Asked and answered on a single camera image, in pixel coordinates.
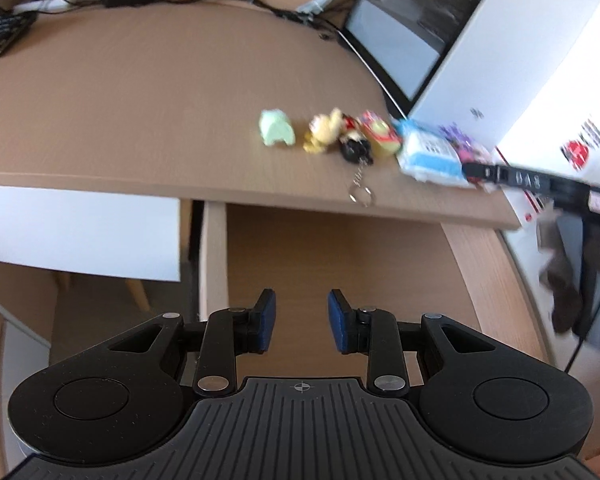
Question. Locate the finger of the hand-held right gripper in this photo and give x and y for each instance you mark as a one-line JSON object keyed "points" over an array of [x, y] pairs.
{"points": [[510, 176]]}

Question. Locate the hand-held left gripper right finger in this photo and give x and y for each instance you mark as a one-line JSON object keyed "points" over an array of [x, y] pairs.
{"points": [[337, 321]]}

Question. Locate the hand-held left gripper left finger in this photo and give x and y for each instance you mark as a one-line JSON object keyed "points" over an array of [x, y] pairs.
{"points": [[266, 321]]}

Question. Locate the purple printed packet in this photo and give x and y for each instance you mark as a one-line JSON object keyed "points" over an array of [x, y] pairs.
{"points": [[465, 145]]}

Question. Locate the white-front wooden drawer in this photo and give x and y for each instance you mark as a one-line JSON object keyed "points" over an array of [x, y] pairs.
{"points": [[330, 250]]}

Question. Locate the blue white tissue pack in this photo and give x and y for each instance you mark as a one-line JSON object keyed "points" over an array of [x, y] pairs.
{"points": [[430, 156]]}

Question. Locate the red yellow packet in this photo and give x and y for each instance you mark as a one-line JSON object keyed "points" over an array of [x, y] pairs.
{"points": [[382, 137]]}

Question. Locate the yellow duck toy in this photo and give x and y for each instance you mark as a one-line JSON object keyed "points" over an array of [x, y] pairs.
{"points": [[322, 131]]}

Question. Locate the green toy figure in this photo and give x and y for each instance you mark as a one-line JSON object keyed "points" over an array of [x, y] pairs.
{"points": [[276, 130]]}

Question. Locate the person's right hand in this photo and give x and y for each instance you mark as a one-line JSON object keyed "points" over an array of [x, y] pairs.
{"points": [[562, 280]]}

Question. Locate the white red printed box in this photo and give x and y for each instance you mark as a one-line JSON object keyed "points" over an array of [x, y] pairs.
{"points": [[545, 125]]}

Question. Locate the white glass-panel computer case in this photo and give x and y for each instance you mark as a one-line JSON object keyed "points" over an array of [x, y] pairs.
{"points": [[480, 60]]}

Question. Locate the white desk front panel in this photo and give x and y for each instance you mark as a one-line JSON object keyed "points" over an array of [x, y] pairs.
{"points": [[80, 230]]}

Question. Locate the white desk leg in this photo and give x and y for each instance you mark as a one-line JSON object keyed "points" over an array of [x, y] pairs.
{"points": [[15, 320]]}

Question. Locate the white power strip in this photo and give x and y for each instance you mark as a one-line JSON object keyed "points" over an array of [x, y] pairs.
{"points": [[45, 4]]}

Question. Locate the black computer keyboard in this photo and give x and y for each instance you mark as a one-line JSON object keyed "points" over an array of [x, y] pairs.
{"points": [[0, 35]]}

